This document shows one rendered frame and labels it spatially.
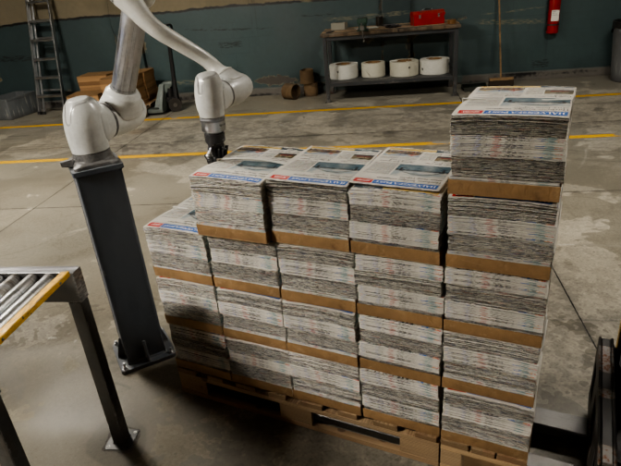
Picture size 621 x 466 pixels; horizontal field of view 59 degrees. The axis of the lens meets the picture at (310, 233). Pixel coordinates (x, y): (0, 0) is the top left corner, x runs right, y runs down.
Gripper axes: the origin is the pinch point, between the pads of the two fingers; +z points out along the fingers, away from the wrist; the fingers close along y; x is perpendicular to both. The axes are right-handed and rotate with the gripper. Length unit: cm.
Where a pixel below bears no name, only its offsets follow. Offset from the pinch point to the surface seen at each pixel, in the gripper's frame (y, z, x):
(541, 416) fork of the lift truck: 12, 83, -125
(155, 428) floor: -41, 96, 19
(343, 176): -11, -14, -56
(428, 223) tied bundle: -18, -5, -85
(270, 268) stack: -18.0, 21.9, -29.8
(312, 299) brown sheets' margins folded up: -19, 30, -46
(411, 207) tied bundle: -19, -9, -80
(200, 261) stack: -18.7, 24.5, -0.1
